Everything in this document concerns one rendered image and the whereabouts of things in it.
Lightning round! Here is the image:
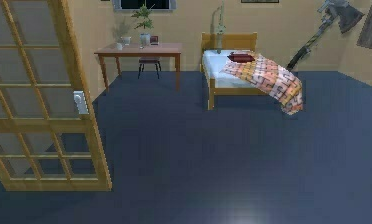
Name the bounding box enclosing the tall vase with green stems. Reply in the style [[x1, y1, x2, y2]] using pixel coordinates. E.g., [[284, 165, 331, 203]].
[[212, 1, 227, 54]]

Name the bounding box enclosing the dark window with grey frame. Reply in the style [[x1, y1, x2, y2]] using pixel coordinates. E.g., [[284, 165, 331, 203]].
[[112, 0, 178, 13]]

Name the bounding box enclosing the wooden bed with white mattress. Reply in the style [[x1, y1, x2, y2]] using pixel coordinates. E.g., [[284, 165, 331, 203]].
[[200, 31, 282, 111]]

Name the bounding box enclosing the white door handle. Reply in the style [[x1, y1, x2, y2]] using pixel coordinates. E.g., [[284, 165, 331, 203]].
[[72, 90, 90, 116]]

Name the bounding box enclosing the black chair with brown seat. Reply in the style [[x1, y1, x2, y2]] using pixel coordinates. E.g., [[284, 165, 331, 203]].
[[137, 56, 163, 80]]

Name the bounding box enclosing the green house plant in pot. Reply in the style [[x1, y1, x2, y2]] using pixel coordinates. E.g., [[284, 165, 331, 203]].
[[130, 4, 155, 47]]

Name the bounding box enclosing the dark grey wall hanging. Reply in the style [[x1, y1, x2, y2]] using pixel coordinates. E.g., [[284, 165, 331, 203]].
[[356, 0, 372, 51]]

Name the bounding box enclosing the brown wooden table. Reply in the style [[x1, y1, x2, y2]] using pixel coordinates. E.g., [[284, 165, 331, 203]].
[[93, 42, 183, 93]]

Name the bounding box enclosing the dark red pillow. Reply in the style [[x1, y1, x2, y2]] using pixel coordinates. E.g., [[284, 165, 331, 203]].
[[226, 51, 256, 64]]

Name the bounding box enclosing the wooden glass-paned room door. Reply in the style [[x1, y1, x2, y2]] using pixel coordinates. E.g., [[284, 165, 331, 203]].
[[0, 0, 113, 192]]

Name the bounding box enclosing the patterned orange pink blanket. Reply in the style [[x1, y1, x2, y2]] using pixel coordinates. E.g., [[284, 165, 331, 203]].
[[219, 51, 304, 116]]

